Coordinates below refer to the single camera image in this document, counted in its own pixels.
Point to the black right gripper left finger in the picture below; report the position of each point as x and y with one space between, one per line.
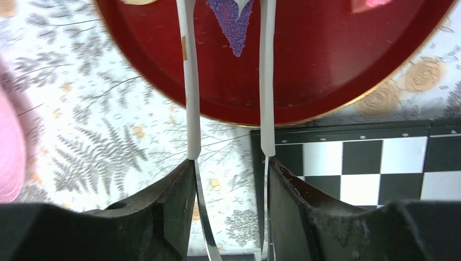
153 224

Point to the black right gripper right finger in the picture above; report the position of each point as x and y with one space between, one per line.
307 224

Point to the pink three-tier cake stand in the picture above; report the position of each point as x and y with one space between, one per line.
17 115

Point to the pink purple cake slice toy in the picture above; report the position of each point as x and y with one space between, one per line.
233 18

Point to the black white checkerboard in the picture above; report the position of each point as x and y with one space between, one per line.
372 164

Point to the floral patterned tablecloth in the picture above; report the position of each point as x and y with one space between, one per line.
102 132

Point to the dark red round tray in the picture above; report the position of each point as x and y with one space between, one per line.
325 55

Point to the yellow round cake toy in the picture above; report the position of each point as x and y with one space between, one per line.
138 2

